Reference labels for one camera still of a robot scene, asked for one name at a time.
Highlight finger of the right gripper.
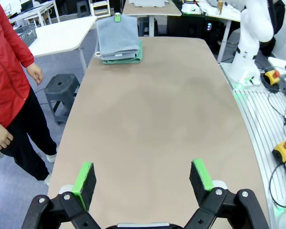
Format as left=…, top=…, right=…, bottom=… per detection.
left=112, top=0, right=123, bottom=24

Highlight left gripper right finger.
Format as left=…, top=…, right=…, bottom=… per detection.
left=182, top=158, right=270, bottom=229

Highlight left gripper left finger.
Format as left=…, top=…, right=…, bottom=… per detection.
left=21, top=161, right=103, bottom=229

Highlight grey terry towel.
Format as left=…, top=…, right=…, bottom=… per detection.
left=94, top=16, right=141, bottom=61

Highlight green terry towel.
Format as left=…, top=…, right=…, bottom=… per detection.
left=102, top=40, right=143, bottom=65

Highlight dark perforated plastic basket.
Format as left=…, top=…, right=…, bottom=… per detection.
left=15, top=23, right=38, bottom=48

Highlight person's left forearm red sleeve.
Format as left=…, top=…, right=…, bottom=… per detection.
left=0, top=14, right=36, bottom=69

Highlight person's right hand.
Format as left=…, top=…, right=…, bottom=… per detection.
left=0, top=122, right=14, bottom=151

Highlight person's left hand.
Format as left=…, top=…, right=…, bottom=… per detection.
left=26, top=63, right=44, bottom=86

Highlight grey plastic stool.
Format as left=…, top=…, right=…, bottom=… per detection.
left=76, top=0, right=92, bottom=18

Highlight white table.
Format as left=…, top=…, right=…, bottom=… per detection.
left=9, top=0, right=61, bottom=27
left=27, top=16, right=98, bottom=72

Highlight yellow emergency stop button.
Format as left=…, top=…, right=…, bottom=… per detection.
left=264, top=69, right=281, bottom=86
left=272, top=136, right=286, bottom=163

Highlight aluminium profile platform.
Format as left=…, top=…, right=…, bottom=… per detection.
left=219, top=62, right=286, bottom=229

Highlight black plastic stool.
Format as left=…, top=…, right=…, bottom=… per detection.
left=43, top=73, right=81, bottom=125

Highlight person in red jacket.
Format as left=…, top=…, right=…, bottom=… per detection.
left=0, top=0, right=58, bottom=187

